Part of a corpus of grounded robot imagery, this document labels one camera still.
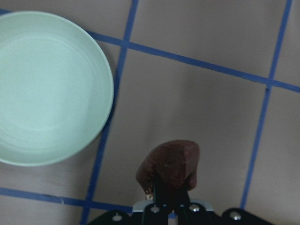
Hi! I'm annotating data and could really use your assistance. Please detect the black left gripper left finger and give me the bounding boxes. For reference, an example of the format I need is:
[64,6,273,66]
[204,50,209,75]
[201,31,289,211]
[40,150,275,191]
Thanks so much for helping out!
[143,178,169,225]

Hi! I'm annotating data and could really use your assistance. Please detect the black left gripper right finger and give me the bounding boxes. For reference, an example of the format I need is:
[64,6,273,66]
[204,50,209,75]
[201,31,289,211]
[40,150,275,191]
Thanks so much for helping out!
[174,185,209,225]

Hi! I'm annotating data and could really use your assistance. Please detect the brown bun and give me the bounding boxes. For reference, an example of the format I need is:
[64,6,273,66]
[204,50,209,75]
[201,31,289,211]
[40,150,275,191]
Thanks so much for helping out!
[135,140,200,194]

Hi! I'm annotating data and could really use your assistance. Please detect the mint green plate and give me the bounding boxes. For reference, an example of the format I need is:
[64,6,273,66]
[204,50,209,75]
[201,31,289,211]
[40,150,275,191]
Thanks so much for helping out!
[0,11,114,166]

